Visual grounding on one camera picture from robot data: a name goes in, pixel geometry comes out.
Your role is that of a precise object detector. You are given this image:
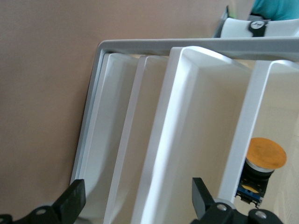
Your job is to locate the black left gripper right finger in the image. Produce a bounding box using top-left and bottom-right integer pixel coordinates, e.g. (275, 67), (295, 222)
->
(190, 177), (285, 224)

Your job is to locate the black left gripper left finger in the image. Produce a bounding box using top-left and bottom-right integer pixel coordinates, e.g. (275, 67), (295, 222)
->
(0, 178), (87, 224)

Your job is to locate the white plastic drawer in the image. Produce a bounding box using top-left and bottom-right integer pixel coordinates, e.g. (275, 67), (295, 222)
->
(218, 59), (299, 224)
(78, 52), (171, 224)
(129, 46), (257, 224)

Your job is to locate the yellow mushroom push button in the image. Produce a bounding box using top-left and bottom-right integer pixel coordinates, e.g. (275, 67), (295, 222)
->
(234, 137), (288, 208)

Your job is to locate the white drawer cabinet housing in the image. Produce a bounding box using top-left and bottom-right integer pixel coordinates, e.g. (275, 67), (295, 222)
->
(69, 38), (299, 187)

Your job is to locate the person in teal shirt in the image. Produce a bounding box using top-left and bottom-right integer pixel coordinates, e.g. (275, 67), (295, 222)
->
(250, 0), (299, 22)

